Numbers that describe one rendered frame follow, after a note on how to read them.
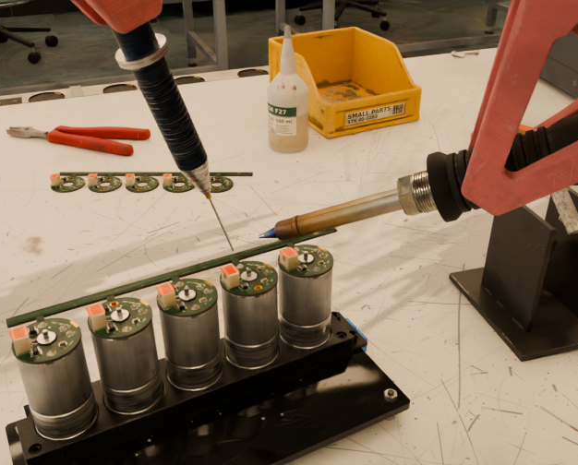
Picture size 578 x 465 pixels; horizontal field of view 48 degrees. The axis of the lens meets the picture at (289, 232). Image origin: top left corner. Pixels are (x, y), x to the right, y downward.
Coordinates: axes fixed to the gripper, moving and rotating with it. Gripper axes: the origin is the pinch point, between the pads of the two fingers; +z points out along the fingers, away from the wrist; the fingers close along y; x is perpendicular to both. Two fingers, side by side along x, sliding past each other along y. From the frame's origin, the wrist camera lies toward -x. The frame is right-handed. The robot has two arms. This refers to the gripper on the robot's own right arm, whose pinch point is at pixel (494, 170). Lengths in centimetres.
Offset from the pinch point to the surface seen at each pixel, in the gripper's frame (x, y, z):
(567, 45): 10.0, -47.6, 3.4
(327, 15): -30, -250, 78
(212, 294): -5.7, 0.9, 10.7
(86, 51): -135, -281, 174
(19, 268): -16.5, -5.9, 23.7
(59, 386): -8.7, 6.1, 13.9
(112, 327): -8.2, 4.1, 11.9
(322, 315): -1.0, -2.0, 10.8
